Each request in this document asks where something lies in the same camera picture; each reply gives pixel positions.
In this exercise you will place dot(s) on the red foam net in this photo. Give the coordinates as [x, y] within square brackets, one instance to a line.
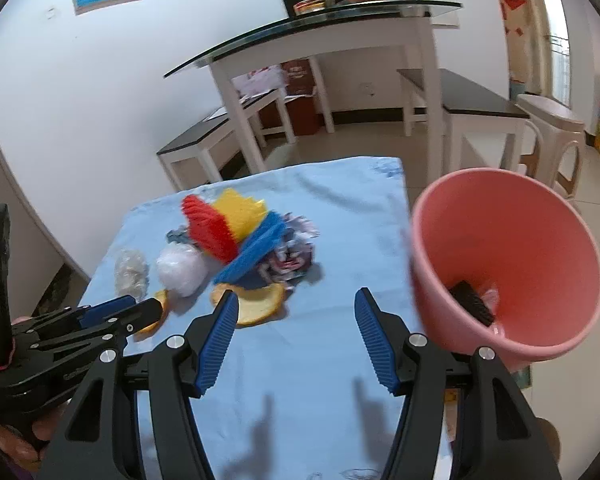
[210, 230]

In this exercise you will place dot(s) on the dark red carton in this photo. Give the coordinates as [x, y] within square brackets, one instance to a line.
[297, 105]

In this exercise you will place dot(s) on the clear plastic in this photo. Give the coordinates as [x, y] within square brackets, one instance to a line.
[130, 272]

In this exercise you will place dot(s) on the small orange peel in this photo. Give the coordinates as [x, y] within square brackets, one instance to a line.
[149, 331]

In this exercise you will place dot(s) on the black-top bench with paper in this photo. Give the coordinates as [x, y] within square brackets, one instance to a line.
[185, 142]

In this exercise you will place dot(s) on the light blue table cloth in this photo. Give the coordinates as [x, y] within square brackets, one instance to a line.
[320, 240]

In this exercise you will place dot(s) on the white printed plastic bag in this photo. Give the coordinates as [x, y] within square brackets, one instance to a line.
[260, 80]

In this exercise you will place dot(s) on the red flat box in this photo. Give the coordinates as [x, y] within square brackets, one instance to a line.
[307, 6]

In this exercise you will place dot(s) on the clear plastic wrapper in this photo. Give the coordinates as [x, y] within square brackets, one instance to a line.
[491, 297]

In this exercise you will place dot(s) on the beige plastic stool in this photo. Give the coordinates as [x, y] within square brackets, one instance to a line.
[555, 120]

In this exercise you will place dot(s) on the person's left hand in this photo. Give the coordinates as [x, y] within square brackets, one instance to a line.
[45, 430]

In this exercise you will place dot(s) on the dark wrapper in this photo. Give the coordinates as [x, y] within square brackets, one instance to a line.
[180, 236]

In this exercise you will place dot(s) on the large orange peel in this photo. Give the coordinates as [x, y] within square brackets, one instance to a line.
[260, 310]

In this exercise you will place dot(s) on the white plastic bag ball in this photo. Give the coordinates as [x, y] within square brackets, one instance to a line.
[180, 270]

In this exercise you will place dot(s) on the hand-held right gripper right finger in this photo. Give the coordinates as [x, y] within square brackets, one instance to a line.
[375, 347]

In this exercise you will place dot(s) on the white paper sheet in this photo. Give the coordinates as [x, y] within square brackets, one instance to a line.
[215, 115]

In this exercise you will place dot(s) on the white glass-top table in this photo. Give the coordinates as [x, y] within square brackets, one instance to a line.
[227, 100]

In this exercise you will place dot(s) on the black ribbed foam piece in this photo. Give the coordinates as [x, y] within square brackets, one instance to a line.
[472, 305]

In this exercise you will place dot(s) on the black-top white bench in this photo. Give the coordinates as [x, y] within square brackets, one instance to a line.
[475, 100]

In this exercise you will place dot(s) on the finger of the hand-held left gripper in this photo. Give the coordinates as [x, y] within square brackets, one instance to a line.
[140, 315]
[105, 310]

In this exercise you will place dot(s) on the yellow foam net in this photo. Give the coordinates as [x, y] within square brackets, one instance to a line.
[240, 210]

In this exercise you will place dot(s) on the printed wrapper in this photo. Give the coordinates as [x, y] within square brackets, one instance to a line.
[295, 257]

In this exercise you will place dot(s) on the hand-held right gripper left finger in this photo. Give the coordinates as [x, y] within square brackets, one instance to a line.
[219, 350]

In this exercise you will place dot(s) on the pink plastic bucket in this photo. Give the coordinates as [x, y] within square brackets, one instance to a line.
[505, 240]

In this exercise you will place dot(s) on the blue foam net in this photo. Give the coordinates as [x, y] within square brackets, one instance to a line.
[252, 255]

